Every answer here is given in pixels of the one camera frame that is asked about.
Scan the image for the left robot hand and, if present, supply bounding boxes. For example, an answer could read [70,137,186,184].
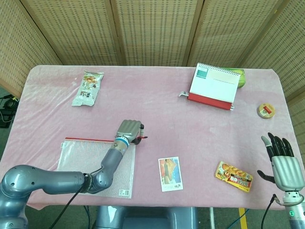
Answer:
[114,119,148,146]

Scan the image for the silver snack packet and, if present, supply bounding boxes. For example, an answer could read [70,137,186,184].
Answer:
[71,70,105,107]

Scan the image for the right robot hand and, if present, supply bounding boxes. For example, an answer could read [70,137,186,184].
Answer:
[257,132,300,192]

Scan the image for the green packet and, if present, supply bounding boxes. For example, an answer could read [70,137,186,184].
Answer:
[220,68,246,89]

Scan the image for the grey robot torso base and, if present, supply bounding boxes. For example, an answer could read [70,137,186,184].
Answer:
[94,205,200,229]

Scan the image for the yellow curry box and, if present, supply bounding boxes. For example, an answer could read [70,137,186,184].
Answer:
[213,161,254,192]

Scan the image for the round wooden tin red label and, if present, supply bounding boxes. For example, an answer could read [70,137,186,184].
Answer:
[256,102,276,119]

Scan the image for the clear mesh zipper pouch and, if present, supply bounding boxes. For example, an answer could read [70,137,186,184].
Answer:
[56,135,148,199]

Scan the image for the black floor equipment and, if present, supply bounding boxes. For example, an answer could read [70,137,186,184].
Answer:
[0,94,19,128]

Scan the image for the white red desk calendar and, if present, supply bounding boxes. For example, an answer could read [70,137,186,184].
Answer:
[187,62,241,111]

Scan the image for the pink tablecloth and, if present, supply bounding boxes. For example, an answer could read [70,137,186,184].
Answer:
[0,64,298,212]

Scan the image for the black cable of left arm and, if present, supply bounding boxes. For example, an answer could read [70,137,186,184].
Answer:
[57,167,103,229]

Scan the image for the colourful photo card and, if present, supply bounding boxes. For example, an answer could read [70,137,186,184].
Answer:
[158,156,184,193]

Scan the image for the wooden rattan folding screen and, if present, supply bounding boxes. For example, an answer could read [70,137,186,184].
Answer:
[0,0,305,144]

